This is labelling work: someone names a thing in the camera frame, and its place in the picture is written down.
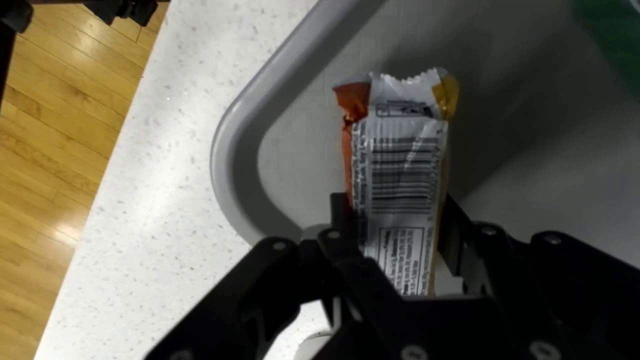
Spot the grey plastic tray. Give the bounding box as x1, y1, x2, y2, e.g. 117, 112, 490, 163
211, 0, 640, 263

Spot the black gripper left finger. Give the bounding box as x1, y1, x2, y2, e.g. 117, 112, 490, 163
145, 193, 428, 360

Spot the green snack bar packet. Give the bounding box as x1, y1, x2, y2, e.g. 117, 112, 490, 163
573, 0, 640, 93

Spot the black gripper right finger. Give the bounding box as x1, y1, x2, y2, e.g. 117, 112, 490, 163
438, 200, 640, 360

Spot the orange snack bar packet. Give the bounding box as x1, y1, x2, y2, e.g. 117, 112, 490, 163
334, 67, 460, 298

